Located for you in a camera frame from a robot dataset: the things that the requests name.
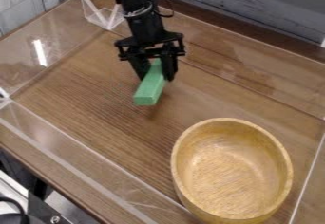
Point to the clear acrylic corner bracket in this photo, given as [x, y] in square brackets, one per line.
[104, 18]

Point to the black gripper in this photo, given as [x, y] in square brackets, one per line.
[150, 41]

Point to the green rectangular block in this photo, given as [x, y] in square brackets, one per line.
[151, 86]

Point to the brown wooden bowl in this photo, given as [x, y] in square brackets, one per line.
[232, 171]

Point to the clear acrylic tray wall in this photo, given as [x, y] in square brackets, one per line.
[71, 125]

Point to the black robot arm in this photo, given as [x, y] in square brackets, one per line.
[141, 4]

